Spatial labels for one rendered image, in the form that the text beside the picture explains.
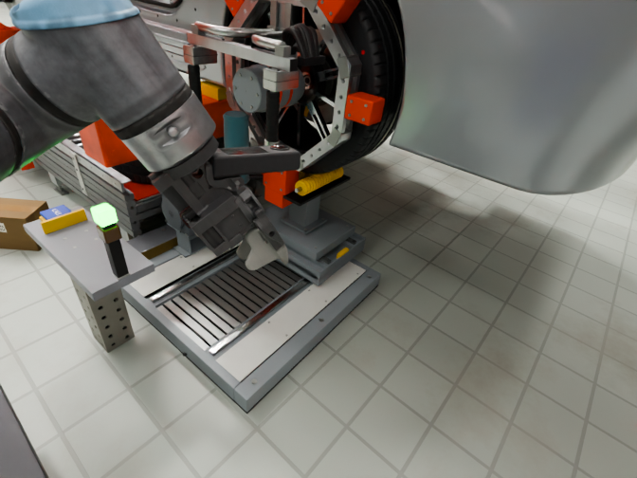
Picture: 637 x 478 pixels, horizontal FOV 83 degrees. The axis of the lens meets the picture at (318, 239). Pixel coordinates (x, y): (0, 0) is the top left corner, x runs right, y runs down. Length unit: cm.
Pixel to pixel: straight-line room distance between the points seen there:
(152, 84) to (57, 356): 131
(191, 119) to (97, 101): 8
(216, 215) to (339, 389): 102
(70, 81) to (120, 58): 5
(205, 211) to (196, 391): 99
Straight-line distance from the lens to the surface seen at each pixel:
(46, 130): 44
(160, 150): 40
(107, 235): 101
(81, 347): 159
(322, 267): 156
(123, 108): 39
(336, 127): 119
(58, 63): 40
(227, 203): 44
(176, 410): 134
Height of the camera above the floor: 115
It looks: 35 degrees down
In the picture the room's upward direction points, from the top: 7 degrees clockwise
